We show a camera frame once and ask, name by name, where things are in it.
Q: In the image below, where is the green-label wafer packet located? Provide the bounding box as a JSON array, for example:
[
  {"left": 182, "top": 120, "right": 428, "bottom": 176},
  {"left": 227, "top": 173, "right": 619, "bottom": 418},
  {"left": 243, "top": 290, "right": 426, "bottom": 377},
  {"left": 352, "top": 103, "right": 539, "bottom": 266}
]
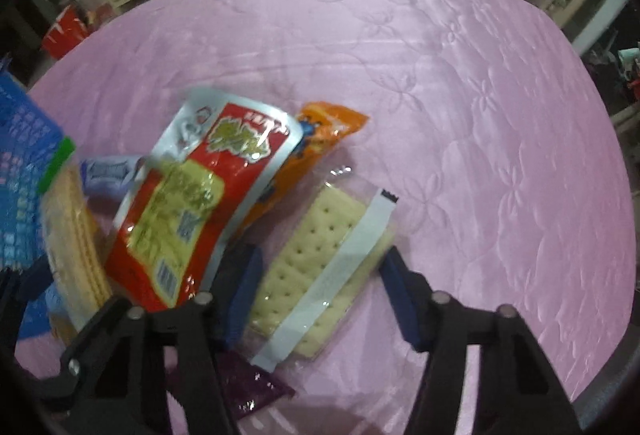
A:
[{"left": 39, "top": 138, "right": 116, "bottom": 346}]

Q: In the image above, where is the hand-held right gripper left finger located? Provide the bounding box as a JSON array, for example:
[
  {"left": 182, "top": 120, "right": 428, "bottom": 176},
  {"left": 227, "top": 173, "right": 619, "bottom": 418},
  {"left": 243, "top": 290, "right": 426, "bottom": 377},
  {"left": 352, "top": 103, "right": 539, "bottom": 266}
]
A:
[{"left": 60, "top": 245, "right": 266, "bottom": 435}]

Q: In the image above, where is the orange snack packet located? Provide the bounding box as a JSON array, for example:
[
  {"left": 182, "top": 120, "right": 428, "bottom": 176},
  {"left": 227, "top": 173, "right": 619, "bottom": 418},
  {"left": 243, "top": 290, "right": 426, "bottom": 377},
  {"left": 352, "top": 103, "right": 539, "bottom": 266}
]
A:
[{"left": 235, "top": 101, "right": 370, "bottom": 236}]

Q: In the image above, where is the red paper bag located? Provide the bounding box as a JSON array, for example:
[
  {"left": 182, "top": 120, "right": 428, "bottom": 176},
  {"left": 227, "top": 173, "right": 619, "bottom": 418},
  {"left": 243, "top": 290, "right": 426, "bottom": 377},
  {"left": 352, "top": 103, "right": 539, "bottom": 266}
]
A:
[{"left": 41, "top": 5, "right": 93, "bottom": 61}]

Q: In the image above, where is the clear-wrapped cracker packet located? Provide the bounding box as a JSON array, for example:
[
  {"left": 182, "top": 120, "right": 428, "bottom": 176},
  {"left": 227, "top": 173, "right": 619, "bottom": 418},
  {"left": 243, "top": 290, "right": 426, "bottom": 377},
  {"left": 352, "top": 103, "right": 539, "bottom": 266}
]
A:
[{"left": 245, "top": 165, "right": 401, "bottom": 373}]

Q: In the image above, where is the blue plastic basket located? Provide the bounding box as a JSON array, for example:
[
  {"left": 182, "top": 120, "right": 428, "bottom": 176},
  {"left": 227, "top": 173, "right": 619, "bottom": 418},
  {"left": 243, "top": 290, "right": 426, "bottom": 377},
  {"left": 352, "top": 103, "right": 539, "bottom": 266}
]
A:
[{"left": 0, "top": 58, "right": 66, "bottom": 273}]

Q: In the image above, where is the pink quilted blanket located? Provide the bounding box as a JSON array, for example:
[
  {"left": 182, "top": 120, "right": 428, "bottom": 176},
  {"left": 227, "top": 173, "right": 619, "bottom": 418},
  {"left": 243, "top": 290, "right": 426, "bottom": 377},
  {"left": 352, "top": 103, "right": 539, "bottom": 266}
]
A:
[{"left": 15, "top": 0, "right": 631, "bottom": 435}]

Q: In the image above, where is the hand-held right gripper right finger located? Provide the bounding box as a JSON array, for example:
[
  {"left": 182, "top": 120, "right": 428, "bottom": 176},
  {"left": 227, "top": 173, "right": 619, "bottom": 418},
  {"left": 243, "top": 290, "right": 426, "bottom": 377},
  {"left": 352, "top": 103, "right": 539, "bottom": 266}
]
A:
[{"left": 378, "top": 245, "right": 583, "bottom": 435}]

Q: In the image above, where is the dark purple snack packet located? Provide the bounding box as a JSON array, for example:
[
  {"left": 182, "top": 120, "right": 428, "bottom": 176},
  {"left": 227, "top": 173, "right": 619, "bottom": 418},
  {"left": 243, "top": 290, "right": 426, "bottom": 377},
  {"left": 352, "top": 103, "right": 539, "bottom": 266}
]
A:
[{"left": 215, "top": 350, "right": 296, "bottom": 421}]

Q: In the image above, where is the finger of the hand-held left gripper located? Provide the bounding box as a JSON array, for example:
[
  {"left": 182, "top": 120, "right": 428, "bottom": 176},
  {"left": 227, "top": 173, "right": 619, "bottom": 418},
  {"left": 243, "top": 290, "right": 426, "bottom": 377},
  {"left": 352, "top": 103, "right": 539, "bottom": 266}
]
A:
[{"left": 0, "top": 260, "right": 56, "bottom": 366}]

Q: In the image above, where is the purple chewing gum pack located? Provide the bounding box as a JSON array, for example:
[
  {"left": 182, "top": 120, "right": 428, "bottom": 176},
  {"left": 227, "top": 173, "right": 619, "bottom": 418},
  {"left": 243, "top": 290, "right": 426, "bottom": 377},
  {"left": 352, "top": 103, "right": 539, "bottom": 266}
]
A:
[{"left": 80, "top": 155, "right": 146, "bottom": 201}]

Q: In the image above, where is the red snack packet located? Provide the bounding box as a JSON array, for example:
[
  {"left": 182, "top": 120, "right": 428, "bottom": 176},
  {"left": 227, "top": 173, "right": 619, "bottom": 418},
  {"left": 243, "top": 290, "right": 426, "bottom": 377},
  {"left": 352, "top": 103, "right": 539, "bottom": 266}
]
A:
[{"left": 107, "top": 88, "right": 303, "bottom": 313}]

